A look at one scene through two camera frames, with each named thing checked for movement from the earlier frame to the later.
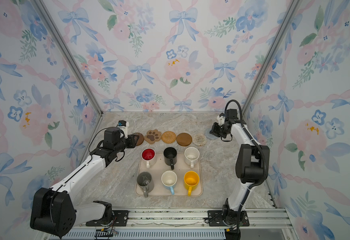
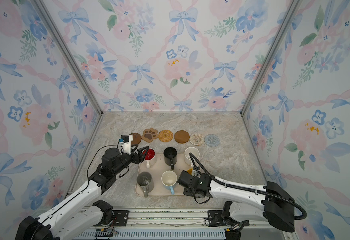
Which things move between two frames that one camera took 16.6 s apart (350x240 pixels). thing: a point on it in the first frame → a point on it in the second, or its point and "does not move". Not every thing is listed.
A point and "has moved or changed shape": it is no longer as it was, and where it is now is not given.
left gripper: [133, 142] → [140, 157]
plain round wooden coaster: [184, 139] has moved or changed shape
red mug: [148, 157] does not move
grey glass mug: [145, 181] does not move
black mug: [170, 155] does not move
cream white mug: [191, 156] does not move
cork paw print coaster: [152, 136] has moved or changed shape
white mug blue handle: [169, 179] does not move
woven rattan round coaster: [168, 137] has moved or changed shape
